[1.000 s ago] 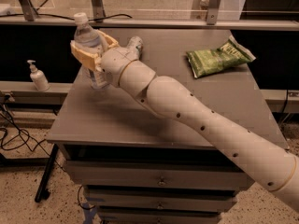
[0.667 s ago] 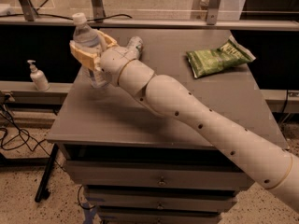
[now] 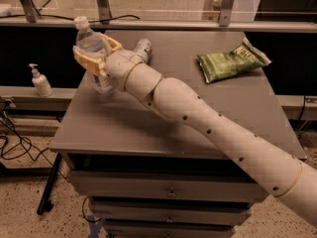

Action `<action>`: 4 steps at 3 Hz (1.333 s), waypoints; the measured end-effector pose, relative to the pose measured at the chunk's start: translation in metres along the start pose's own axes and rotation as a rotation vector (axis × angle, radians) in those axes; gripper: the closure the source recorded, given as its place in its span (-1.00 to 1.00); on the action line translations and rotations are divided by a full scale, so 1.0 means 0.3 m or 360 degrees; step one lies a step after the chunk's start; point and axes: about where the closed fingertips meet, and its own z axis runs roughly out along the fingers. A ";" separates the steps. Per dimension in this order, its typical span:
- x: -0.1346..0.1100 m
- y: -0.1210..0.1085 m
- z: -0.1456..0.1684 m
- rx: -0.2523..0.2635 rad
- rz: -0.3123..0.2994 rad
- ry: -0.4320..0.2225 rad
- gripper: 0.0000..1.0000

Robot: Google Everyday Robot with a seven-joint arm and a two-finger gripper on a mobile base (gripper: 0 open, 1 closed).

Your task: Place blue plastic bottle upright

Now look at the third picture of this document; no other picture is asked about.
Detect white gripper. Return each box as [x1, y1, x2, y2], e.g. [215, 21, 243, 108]
[72, 34, 144, 91]

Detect blue plastic water bottle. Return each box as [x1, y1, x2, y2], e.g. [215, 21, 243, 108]
[74, 16, 114, 95]

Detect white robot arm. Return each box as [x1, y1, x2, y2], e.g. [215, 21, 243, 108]
[73, 32, 317, 226]

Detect white pump dispenser bottle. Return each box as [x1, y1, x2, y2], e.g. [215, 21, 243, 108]
[29, 63, 53, 97]

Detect silver drink can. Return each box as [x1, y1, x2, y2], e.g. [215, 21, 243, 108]
[134, 39, 153, 63]

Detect grey drawer cabinet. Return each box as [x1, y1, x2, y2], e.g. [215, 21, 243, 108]
[52, 31, 304, 238]

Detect green chip bag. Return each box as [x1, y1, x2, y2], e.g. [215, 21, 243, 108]
[197, 38, 271, 83]

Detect black metal table leg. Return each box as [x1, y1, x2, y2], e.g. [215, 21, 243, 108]
[37, 154, 61, 215]

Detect metal window frame rail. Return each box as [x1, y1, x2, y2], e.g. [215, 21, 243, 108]
[0, 0, 317, 34]

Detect black cable on ledge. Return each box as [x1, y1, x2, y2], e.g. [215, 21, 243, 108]
[0, 13, 141, 24]

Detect black floor cables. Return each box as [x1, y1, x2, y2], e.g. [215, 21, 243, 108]
[0, 97, 70, 183]

